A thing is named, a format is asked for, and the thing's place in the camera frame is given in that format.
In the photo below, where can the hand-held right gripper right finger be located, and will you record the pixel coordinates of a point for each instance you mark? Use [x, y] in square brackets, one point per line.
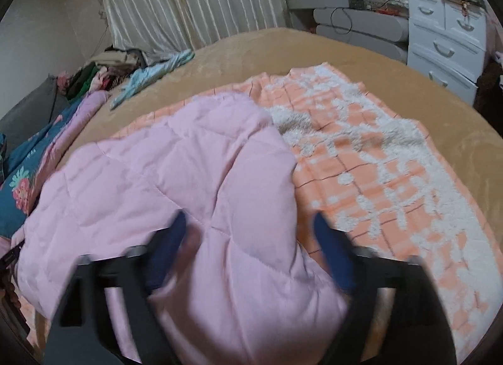
[336, 255]

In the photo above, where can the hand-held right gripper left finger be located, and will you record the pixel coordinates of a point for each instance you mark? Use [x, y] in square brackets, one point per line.
[169, 255]

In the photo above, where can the pink padded jacket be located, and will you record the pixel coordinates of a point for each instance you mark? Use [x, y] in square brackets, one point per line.
[157, 176]

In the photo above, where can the pile of mixed clothes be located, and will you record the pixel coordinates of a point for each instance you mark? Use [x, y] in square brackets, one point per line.
[106, 70]

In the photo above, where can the orange and white blanket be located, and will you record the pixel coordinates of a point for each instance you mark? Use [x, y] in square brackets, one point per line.
[373, 176]

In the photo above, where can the blue floral quilt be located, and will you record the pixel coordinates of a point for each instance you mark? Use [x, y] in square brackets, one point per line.
[23, 188]

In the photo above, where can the light blue cloth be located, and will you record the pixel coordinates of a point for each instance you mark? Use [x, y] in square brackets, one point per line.
[149, 74]

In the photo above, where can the grey headboard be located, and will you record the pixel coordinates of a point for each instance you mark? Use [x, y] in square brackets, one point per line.
[27, 113]

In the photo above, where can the tan bed cover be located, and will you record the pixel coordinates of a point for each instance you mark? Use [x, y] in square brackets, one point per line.
[251, 55]

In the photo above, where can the white drawer chest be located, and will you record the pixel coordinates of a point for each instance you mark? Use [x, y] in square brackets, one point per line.
[444, 51]

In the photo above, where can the grey dressing table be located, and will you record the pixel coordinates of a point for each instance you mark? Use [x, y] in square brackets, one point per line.
[373, 23]

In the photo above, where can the white striped curtain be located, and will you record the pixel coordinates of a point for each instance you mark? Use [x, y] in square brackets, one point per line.
[188, 0]

